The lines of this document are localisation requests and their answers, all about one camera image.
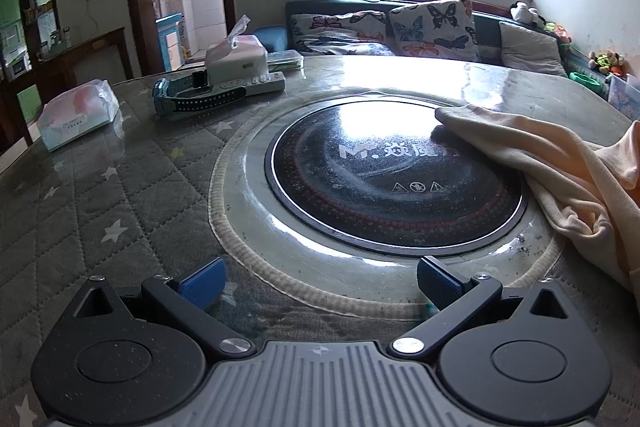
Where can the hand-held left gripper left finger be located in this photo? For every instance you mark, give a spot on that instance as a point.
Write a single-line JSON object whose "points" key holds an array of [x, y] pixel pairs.
{"points": [[202, 283]]}

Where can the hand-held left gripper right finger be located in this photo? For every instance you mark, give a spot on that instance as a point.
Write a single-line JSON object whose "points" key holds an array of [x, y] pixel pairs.
{"points": [[440, 284]]}

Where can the cream sweatshirt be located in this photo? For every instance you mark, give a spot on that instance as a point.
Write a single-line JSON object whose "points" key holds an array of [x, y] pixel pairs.
{"points": [[550, 157]]}

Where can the black round induction cooker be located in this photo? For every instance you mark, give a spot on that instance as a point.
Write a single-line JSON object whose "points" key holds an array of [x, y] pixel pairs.
{"points": [[350, 187]]}

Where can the blue smart watch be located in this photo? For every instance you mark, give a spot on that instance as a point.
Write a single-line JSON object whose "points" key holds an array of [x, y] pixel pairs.
{"points": [[200, 99]]}

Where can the grey remote control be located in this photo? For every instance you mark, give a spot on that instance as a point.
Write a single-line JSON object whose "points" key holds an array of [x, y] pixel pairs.
{"points": [[267, 84]]}

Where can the soft tissue pack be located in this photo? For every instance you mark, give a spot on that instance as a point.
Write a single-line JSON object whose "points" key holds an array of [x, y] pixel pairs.
{"points": [[75, 112]]}

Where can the white tissue box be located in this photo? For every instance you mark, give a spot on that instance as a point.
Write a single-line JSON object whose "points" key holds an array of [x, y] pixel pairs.
{"points": [[235, 59]]}

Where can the clear flat plastic case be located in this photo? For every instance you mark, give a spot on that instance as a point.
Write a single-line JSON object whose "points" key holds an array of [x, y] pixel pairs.
{"points": [[285, 59]]}

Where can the blue and white small cabinet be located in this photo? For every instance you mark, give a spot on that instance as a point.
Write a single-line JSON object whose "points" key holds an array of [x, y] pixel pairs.
{"points": [[170, 42]]}

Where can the green bowl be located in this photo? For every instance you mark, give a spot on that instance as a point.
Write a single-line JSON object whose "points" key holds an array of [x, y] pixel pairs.
{"points": [[587, 82]]}

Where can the grey pillow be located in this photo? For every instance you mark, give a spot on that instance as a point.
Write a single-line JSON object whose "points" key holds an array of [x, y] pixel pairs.
{"points": [[530, 49]]}

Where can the upright butterfly print pillow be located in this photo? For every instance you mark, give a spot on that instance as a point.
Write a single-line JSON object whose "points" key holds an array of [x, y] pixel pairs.
{"points": [[430, 29]]}

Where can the teal sofa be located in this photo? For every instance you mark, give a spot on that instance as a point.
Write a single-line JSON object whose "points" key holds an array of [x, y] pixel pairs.
{"points": [[487, 32]]}

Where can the dark wooden desk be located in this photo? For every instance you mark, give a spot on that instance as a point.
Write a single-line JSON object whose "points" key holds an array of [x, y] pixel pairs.
{"points": [[85, 52]]}

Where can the clear plastic storage box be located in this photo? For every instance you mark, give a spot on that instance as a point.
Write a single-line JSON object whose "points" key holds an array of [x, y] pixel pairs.
{"points": [[625, 94]]}

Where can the lying butterfly print pillow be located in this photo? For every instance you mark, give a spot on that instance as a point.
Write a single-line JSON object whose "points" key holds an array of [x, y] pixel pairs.
{"points": [[340, 27]]}

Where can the brown bear plush toy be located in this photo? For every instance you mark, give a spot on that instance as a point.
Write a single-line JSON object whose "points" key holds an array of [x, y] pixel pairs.
{"points": [[606, 62]]}

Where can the colourful plush toy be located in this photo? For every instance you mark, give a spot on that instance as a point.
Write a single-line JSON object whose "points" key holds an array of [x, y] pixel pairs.
{"points": [[557, 32]]}

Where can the panda plush toy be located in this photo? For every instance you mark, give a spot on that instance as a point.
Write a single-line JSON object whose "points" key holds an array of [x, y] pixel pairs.
{"points": [[524, 13]]}

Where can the wooden display shelf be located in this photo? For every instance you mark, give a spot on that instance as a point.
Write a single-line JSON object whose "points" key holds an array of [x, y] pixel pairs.
{"points": [[30, 32]]}

